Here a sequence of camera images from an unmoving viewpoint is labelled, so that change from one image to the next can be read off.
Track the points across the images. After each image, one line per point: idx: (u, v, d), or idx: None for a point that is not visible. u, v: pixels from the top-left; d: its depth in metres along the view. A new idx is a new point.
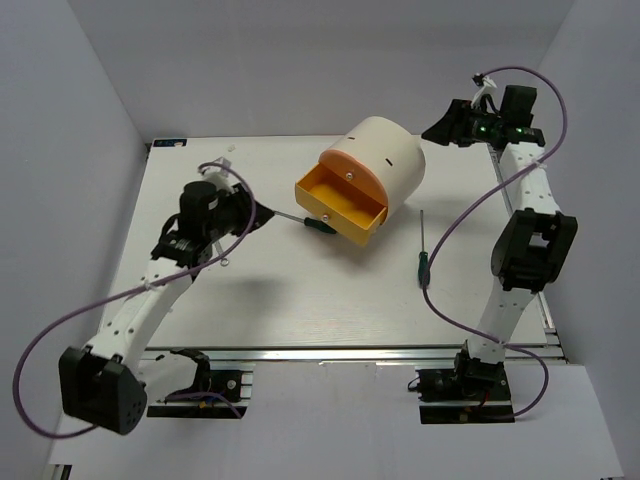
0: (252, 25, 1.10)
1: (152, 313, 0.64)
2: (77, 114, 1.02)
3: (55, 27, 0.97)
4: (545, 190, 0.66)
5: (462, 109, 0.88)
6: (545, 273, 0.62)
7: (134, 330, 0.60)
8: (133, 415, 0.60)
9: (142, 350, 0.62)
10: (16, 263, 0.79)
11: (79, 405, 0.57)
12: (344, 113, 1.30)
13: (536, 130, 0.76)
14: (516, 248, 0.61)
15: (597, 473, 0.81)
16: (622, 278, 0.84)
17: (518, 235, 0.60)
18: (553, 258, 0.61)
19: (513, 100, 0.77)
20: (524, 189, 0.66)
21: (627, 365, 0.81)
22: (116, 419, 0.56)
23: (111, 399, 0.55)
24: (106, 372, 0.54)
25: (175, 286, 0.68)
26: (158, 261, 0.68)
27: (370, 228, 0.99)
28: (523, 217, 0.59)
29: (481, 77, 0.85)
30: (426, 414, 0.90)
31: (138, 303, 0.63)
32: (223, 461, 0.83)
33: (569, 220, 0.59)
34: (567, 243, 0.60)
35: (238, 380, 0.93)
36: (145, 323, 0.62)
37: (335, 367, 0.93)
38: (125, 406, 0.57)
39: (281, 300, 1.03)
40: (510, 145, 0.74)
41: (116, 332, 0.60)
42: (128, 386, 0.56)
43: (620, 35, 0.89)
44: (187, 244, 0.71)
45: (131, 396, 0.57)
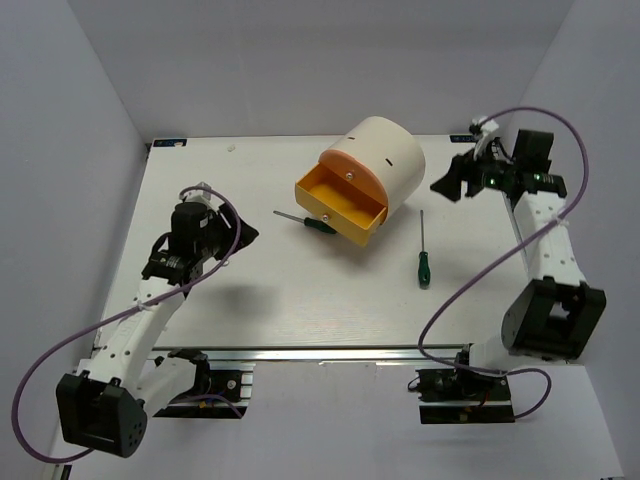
0: (252, 25, 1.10)
1: (148, 332, 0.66)
2: (77, 115, 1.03)
3: (55, 28, 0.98)
4: (567, 254, 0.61)
5: (464, 162, 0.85)
6: (566, 349, 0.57)
7: (131, 351, 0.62)
8: (135, 437, 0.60)
9: (140, 370, 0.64)
10: (16, 262, 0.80)
11: (80, 434, 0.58)
12: (344, 112, 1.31)
13: (555, 178, 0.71)
14: (535, 323, 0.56)
15: (598, 473, 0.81)
16: (622, 278, 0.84)
17: (536, 309, 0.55)
18: (574, 336, 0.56)
19: (527, 144, 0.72)
20: (542, 251, 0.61)
21: (628, 365, 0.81)
22: (117, 442, 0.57)
23: (111, 423, 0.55)
24: (105, 396, 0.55)
25: (169, 303, 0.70)
26: (149, 281, 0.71)
27: (369, 229, 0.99)
28: (542, 287, 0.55)
29: (478, 126, 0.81)
30: (427, 414, 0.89)
31: (132, 325, 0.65)
32: (223, 461, 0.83)
33: (597, 295, 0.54)
34: (592, 321, 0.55)
35: (238, 380, 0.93)
36: (141, 343, 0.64)
37: (335, 367, 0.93)
38: (126, 429, 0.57)
39: (281, 300, 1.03)
40: (528, 195, 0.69)
41: (112, 354, 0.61)
42: (127, 408, 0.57)
43: (620, 33, 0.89)
44: (177, 262, 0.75)
45: (132, 418, 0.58)
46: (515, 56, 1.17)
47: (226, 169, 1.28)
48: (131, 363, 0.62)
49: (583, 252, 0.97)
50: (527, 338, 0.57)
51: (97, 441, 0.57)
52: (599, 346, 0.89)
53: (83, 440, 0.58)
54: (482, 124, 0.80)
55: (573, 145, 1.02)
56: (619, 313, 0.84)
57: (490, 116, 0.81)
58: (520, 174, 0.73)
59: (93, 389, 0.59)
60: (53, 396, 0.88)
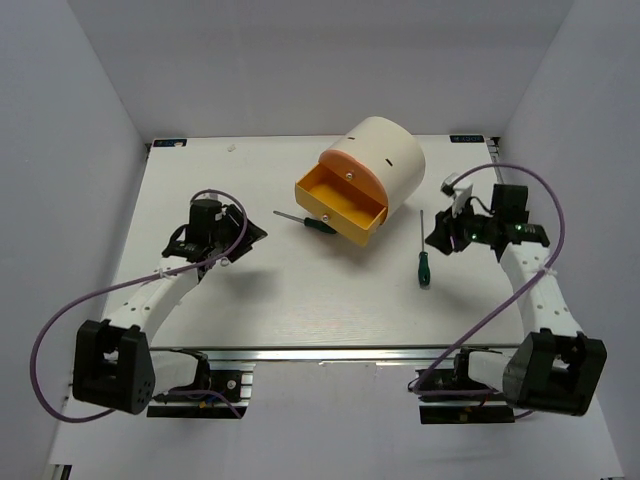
0: (252, 25, 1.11)
1: (167, 295, 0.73)
2: (78, 116, 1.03)
3: (56, 29, 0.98)
4: (560, 305, 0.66)
5: (446, 220, 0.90)
6: (573, 401, 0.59)
7: (150, 307, 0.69)
8: (143, 395, 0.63)
9: (154, 329, 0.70)
10: (16, 262, 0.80)
11: (91, 383, 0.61)
12: (343, 113, 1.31)
13: (537, 228, 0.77)
14: (541, 378, 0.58)
15: (597, 473, 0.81)
16: (621, 278, 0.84)
17: (542, 365, 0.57)
18: (578, 388, 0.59)
19: (504, 197, 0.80)
20: (536, 303, 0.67)
21: (627, 365, 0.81)
22: (126, 394, 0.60)
23: (125, 370, 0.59)
24: (124, 340, 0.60)
25: (187, 276, 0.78)
26: (170, 258, 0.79)
27: (369, 228, 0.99)
28: (542, 342, 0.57)
29: (451, 187, 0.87)
30: (427, 414, 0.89)
31: (152, 289, 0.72)
32: (223, 460, 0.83)
33: (594, 345, 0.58)
34: (593, 371, 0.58)
35: (238, 380, 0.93)
36: (160, 302, 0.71)
37: (335, 367, 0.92)
38: (137, 381, 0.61)
39: (281, 299, 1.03)
40: (513, 247, 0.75)
41: (133, 307, 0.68)
42: (142, 357, 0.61)
43: (620, 33, 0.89)
44: (194, 247, 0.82)
45: (143, 372, 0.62)
46: (514, 56, 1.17)
47: (226, 169, 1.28)
48: (149, 317, 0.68)
49: (582, 252, 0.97)
50: (533, 394, 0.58)
51: (107, 394, 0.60)
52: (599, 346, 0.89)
53: (92, 393, 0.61)
54: (454, 186, 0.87)
55: (573, 146, 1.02)
56: (618, 313, 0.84)
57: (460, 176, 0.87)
58: (501, 224, 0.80)
59: (110, 341, 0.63)
60: (53, 395, 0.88)
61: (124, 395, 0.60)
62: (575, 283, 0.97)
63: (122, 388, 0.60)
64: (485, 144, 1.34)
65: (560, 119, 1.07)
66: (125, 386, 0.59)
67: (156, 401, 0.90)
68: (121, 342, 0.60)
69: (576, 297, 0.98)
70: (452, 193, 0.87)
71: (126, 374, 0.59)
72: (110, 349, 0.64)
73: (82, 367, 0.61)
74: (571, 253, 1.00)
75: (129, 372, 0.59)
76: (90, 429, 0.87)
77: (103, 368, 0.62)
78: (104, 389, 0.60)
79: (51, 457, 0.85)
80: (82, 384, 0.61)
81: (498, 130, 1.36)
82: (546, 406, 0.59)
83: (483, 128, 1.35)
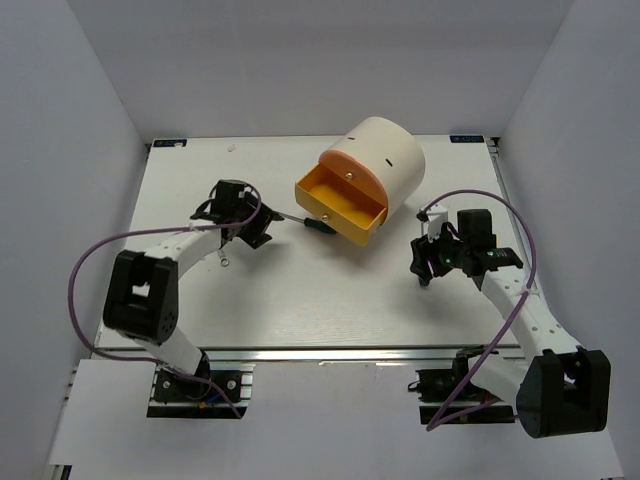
0: (252, 25, 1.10)
1: (196, 243, 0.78)
2: (78, 116, 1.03)
3: (56, 30, 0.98)
4: (553, 322, 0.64)
5: (422, 245, 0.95)
6: (591, 418, 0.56)
7: (181, 248, 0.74)
8: (167, 326, 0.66)
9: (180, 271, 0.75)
10: (15, 263, 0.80)
11: (122, 307, 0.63)
12: (344, 113, 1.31)
13: (508, 251, 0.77)
14: (556, 401, 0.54)
15: (598, 473, 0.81)
16: (621, 278, 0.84)
17: (554, 387, 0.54)
18: (594, 402, 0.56)
19: (471, 226, 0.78)
20: (530, 325, 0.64)
21: (626, 367, 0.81)
22: (154, 318, 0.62)
23: (156, 294, 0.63)
24: (159, 267, 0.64)
25: (213, 233, 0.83)
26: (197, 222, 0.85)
27: (370, 229, 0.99)
28: (548, 362, 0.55)
29: (424, 214, 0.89)
30: (426, 414, 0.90)
31: (184, 236, 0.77)
32: (224, 461, 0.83)
33: (597, 356, 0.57)
34: (602, 382, 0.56)
35: (238, 380, 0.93)
36: (189, 248, 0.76)
37: (335, 367, 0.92)
38: (165, 308, 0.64)
39: (280, 299, 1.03)
40: (490, 274, 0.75)
41: (165, 247, 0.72)
42: (171, 286, 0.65)
43: (620, 33, 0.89)
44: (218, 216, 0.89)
45: (170, 302, 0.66)
46: (515, 56, 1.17)
47: (226, 169, 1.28)
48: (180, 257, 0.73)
49: (582, 252, 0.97)
50: (553, 420, 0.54)
51: (135, 320, 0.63)
52: (598, 346, 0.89)
53: (122, 318, 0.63)
54: (428, 212, 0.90)
55: (572, 146, 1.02)
56: (618, 313, 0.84)
57: (432, 203, 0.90)
58: (474, 254, 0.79)
59: (142, 272, 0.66)
60: (53, 395, 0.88)
61: (152, 320, 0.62)
62: (576, 284, 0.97)
63: (151, 311, 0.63)
64: (485, 144, 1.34)
65: (560, 119, 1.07)
66: (155, 311, 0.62)
67: (156, 401, 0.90)
68: (155, 268, 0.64)
69: (575, 297, 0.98)
70: (426, 219, 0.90)
71: (157, 298, 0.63)
72: (140, 282, 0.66)
73: (114, 289, 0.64)
74: (571, 253, 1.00)
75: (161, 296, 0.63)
76: (90, 429, 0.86)
77: (133, 297, 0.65)
78: (134, 314, 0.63)
79: (51, 457, 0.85)
80: (112, 309, 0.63)
81: (498, 130, 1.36)
82: (567, 430, 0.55)
83: (483, 128, 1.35)
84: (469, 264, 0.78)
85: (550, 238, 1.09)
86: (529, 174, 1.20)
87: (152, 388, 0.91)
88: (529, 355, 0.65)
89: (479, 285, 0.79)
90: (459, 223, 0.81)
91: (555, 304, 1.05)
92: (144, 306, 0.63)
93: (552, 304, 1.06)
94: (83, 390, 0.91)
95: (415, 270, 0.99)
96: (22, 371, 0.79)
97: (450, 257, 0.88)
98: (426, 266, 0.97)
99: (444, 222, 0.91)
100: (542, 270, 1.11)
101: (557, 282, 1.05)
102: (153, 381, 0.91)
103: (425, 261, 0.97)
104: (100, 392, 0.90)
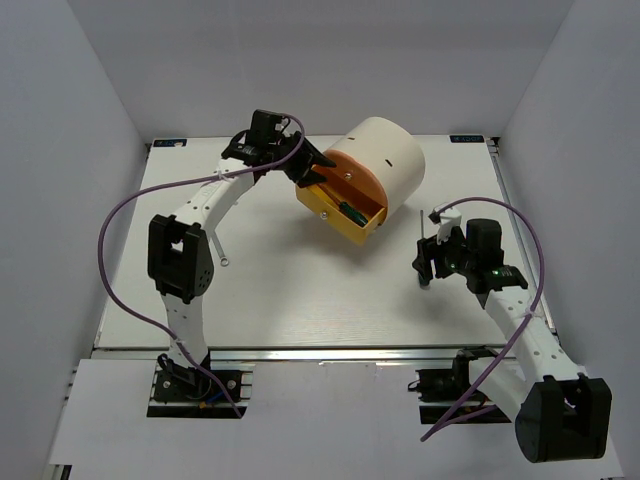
0: (253, 25, 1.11)
1: (224, 198, 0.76)
2: (77, 115, 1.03)
3: (55, 29, 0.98)
4: (555, 348, 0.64)
5: (429, 246, 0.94)
6: (588, 444, 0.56)
7: (209, 210, 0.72)
8: (203, 281, 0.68)
9: (212, 228, 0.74)
10: (16, 263, 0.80)
11: (163, 269, 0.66)
12: (344, 115, 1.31)
13: (513, 271, 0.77)
14: (555, 428, 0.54)
15: (597, 473, 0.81)
16: (621, 278, 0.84)
17: (554, 414, 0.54)
18: (594, 431, 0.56)
19: (480, 242, 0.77)
20: (532, 350, 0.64)
21: (625, 367, 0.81)
22: (192, 280, 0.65)
23: (189, 261, 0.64)
24: (188, 235, 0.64)
25: (242, 182, 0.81)
26: (228, 160, 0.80)
27: (367, 228, 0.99)
28: (548, 390, 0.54)
29: (437, 214, 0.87)
30: (427, 414, 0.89)
31: (213, 189, 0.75)
32: (224, 461, 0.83)
33: (597, 385, 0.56)
34: (602, 412, 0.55)
35: (238, 380, 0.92)
36: (216, 208, 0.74)
37: (335, 367, 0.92)
38: (199, 269, 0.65)
39: (285, 300, 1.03)
40: (495, 295, 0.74)
41: (195, 208, 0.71)
42: (203, 251, 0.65)
43: (620, 33, 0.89)
44: (251, 150, 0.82)
45: (204, 262, 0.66)
46: (514, 56, 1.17)
47: None
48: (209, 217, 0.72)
49: (580, 252, 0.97)
50: (550, 446, 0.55)
51: (174, 278, 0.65)
52: (596, 345, 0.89)
53: (167, 276, 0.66)
54: (441, 213, 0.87)
55: (572, 145, 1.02)
56: (618, 313, 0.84)
57: (447, 204, 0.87)
58: (479, 270, 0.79)
59: (175, 233, 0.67)
60: (52, 396, 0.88)
61: (190, 281, 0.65)
62: (576, 283, 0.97)
63: (188, 275, 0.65)
64: (485, 144, 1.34)
65: (561, 118, 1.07)
66: (191, 274, 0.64)
67: (156, 401, 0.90)
68: (185, 237, 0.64)
69: (574, 297, 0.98)
70: (439, 220, 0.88)
71: (191, 264, 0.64)
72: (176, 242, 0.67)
73: (153, 252, 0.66)
74: (571, 253, 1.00)
75: (192, 262, 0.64)
76: (92, 428, 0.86)
77: (170, 257, 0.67)
78: (174, 274, 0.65)
79: (51, 457, 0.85)
80: (155, 268, 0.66)
81: (498, 130, 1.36)
82: (564, 455, 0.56)
83: (482, 128, 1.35)
84: (474, 280, 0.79)
85: (550, 238, 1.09)
86: (530, 174, 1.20)
87: (152, 388, 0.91)
88: (529, 379, 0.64)
89: (481, 300, 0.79)
90: (468, 234, 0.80)
91: (555, 303, 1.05)
92: (179, 269, 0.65)
93: (551, 304, 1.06)
94: (83, 389, 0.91)
95: (416, 267, 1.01)
96: (20, 370, 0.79)
97: (454, 262, 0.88)
98: (427, 264, 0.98)
99: (455, 226, 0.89)
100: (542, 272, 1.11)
101: (557, 282, 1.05)
102: (153, 382, 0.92)
103: (427, 260, 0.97)
104: (100, 392, 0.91)
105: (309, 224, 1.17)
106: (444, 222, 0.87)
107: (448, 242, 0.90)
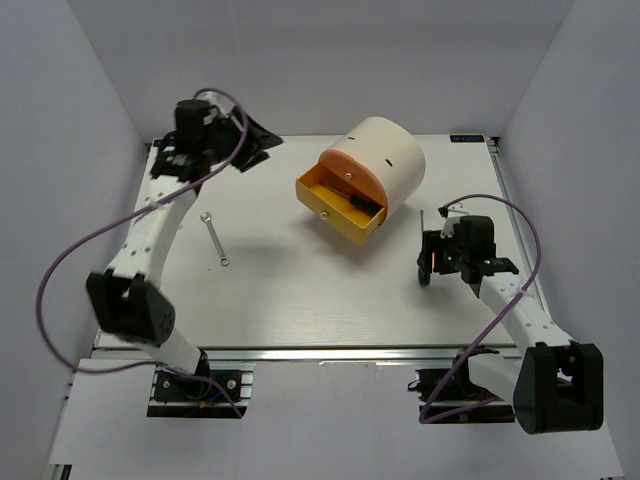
0: (253, 26, 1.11)
1: (164, 229, 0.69)
2: (77, 115, 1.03)
3: (55, 29, 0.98)
4: (546, 319, 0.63)
5: (432, 237, 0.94)
6: (586, 412, 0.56)
7: (151, 249, 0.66)
8: (165, 322, 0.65)
9: (160, 263, 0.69)
10: (16, 263, 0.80)
11: (116, 325, 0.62)
12: (344, 115, 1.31)
13: (505, 259, 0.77)
14: (550, 393, 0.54)
15: (597, 473, 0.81)
16: (621, 277, 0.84)
17: (547, 377, 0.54)
18: (589, 397, 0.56)
19: (472, 234, 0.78)
20: (524, 322, 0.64)
21: (625, 367, 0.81)
22: (152, 327, 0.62)
23: (142, 313, 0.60)
24: (132, 292, 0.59)
25: (181, 202, 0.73)
26: (158, 180, 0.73)
27: (367, 228, 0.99)
28: (540, 353, 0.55)
29: (445, 209, 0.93)
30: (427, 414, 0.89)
31: (149, 223, 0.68)
32: (224, 461, 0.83)
33: (588, 349, 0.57)
34: (595, 376, 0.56)
35: (237, 380, 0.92)
36: (158, 241, 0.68)
37: (335, 367, 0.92)
38: (157, 315, 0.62)
39: (284, 300, 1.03)
40: (487, 279, 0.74)
41: (133, 252, 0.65)
42: (153, 298, 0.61)
43: (621, 33, 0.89)
44: (185, 159, 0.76)
45: (159, 306, 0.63)
46: (514, 56, 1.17)
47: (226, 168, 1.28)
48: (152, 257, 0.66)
49: (580, 252, 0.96)
50: (547, 414, 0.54)
51: (132, 330, 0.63)
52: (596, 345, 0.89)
53: (117, 331, 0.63)
54: (450, 207, 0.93)
55: (572, 145, 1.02)
56: (618, 313, 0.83)
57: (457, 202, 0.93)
58: (472, 261, 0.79)
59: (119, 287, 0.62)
60: (52, 396, 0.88)
61: (150, 328, 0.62)
62: (576, 282, 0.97)
63: (145, 324, 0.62)
64: (485, 144, 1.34)
65: (561, 118, 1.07)
66: (148, 324, 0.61)
67: (156, 401, 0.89)
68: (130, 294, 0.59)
69: (574, 297, 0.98)
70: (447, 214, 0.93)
71: (145, 316, 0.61)
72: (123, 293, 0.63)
73: (100, 311, 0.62)
74: (571, 253, 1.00)
75: (144, 313, 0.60)
76: (92, 428, 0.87)
77: (120, 311, 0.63)
78: (124, 329, 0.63)
79: (51, 457, 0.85)
80: (108, 325, 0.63)
81: (498, 130, 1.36)
82: (562, 424, 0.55)
83: (483, 127, 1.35)
84: (468, 271, 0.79)
85: (550, 237, 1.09)
86: (530, 174, 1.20)
87: (152, 388, 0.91)
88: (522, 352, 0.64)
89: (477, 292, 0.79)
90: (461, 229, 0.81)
91: (555, 303, 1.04)
92: (135, 320, 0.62)
93: (551, 303, 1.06)
94: (83, 389, 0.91)
95: (419, 263, 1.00)
96: (22, 372, 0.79)
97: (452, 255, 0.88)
98: (429, 258, 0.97)
99: None
100: (542, 272, 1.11)
101: (556, 281, 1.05)
102: (153, 381, 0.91)
103: (429, 253, 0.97)
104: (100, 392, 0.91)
105: (309, 224, 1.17)
106: (451, 214, 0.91)
107: (451, 238, 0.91)
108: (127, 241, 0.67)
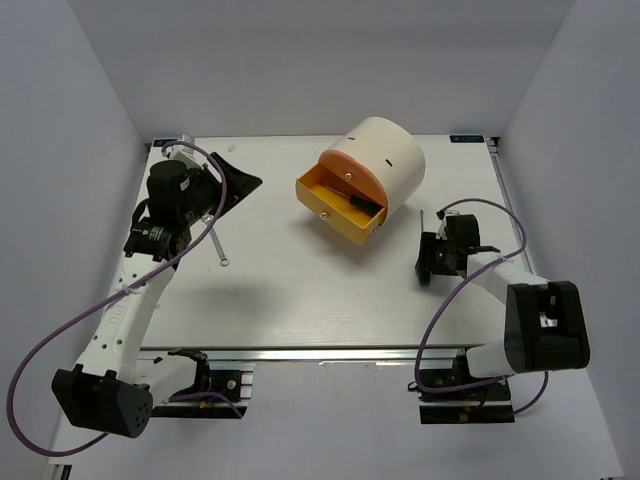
0: (253, 25, 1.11)
1: (138, 315, 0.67)
2: (76, 115, 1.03)
3: (55, 29, 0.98)
4: (524, 271, 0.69)
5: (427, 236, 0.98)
6: (573, 346, 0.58)
7: (123, 340, 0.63)
8: (141, 416, 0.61)
9: (135, 353, 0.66)
10: (15, 263, 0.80)
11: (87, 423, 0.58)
12: (344, 115, 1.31)
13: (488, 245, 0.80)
14: (533, 324, 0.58)
15: (597, 473, 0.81)
16: (621, 277, 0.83)
17: (527, 309, 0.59)
18: (573, 329, 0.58)
19: (456, 227, 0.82)
20: (504, 274, 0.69)
21: (625, 366, 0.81)
22: (124, 425, 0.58)
23: (111, 410, 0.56)
24: (100, 391, 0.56)
25: (154, 285, 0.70)
26: (133, 258, 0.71)
27: (367, 228, 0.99)
28: (519, 288, 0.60)
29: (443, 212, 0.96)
30: (426, 414, 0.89)
31: (121, 310, 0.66)
32: (223, 461, 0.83)
33: (566, 285, 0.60)
34: (575, 309, 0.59)
35: (238, 380, 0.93)
36: (132, 328, 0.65)
37: (335, 367, 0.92)
38: (130, 412, 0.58)
39: (284, 300, 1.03)
40: (472, 257, 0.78)
41: (104, 346, 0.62)
42: (126, 393, 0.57)
43: (620, 34, 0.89)
44: (161, 230, 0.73)
45: (134, 401, 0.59)
46: (514, 57, 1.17)
47: None
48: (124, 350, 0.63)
49: (581, 252, 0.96)
50: (534, 347, 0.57)
51: (103, 427, 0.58)
52: (597, 345, 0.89)
53: (91, 425, 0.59)
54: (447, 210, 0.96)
55: (572, 145, 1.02)
56: (618, 314, 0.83)
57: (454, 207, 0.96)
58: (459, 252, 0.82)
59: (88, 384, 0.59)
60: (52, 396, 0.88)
61: (123, 426, 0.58)
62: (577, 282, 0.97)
63: (116, 423, 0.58)
64: (485, 144, 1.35)
65: (561, 118, 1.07)
66: (121, 421, 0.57)
67: None
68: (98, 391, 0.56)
69: None
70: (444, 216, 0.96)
71: (115, 415, 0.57)
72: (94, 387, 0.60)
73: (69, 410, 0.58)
74: (571, 253, 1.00)
75: (114, 411, 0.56)
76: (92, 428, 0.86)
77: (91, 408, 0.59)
78: (95, 423, 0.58)
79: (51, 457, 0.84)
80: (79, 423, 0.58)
81: (498, 130, 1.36)
82: (552, 359, 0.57)
83: (483, 127, 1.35)
84: (454, 258, 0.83)
85: (550, 237, 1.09)
86: (530, 174, 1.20)
87: None
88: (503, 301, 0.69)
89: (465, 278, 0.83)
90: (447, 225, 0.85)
91: None
92: (106, 418, 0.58)
93: None
94: None
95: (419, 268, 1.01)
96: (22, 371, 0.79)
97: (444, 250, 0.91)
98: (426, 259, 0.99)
99: None
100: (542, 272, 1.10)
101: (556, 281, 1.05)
102: None
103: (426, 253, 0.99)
104: None
105: (309, 224, 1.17)
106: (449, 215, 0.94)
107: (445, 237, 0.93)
108: (97, 333, 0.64)
